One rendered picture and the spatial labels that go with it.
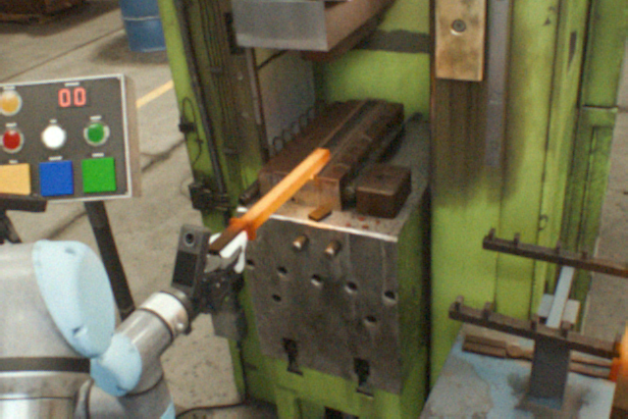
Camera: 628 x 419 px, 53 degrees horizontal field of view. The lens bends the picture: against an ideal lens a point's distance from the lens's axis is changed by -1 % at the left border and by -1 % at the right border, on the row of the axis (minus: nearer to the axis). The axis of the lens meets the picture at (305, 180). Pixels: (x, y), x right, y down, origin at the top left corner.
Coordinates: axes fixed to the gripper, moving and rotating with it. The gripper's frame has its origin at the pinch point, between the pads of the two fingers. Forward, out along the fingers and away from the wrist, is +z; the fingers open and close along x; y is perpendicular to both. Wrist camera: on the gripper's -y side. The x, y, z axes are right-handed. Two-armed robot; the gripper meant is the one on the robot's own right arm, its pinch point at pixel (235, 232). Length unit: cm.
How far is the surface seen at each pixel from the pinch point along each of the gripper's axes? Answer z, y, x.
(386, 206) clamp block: 27.6, 7.1, 17.9
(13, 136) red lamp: 8, -8, -64
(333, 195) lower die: 27.6, 6.5, 6.0
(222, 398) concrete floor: 40, 101, -48
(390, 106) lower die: 67, 2, 5
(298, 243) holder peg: 18.3, 13.7, 1.7
